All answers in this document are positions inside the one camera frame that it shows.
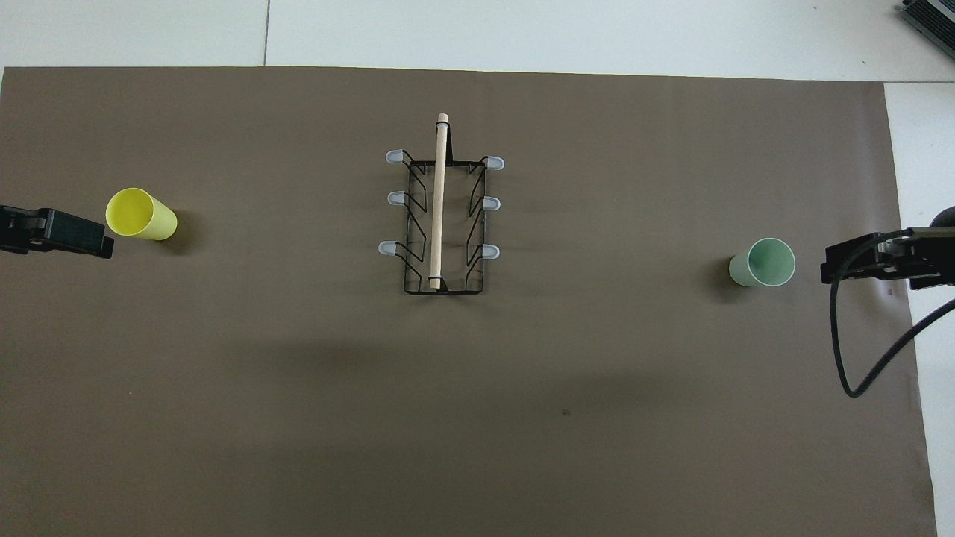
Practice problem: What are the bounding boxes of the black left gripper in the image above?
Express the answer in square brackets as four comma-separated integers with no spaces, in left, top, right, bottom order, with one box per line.
[0,205,115,260]

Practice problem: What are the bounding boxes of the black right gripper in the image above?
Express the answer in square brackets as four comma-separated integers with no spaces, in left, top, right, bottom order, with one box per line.
[821,227,955,291]

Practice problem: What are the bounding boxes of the yellow plastic cup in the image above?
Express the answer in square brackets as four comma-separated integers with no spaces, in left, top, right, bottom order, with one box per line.
[105,187,178,242]

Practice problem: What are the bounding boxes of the pale green plastic cup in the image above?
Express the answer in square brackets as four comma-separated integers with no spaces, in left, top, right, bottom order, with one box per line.
[728,237,797,288]

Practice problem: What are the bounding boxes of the dark grey ribbed device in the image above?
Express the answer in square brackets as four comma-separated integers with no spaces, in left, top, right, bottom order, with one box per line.
[895,0,955,43]

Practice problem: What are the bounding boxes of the brown table mat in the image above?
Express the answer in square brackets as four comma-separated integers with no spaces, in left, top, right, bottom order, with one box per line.
[0,66,939,537]

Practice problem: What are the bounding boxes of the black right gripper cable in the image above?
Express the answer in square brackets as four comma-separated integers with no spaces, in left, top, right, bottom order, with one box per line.
[830,230,955,399]

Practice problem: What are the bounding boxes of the black wire cup rack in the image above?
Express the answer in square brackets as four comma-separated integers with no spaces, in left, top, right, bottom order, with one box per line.
[378,134,506,296]

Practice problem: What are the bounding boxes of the wooden rack handle rod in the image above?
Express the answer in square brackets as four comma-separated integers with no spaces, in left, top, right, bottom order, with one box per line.
[428,113,450,290]

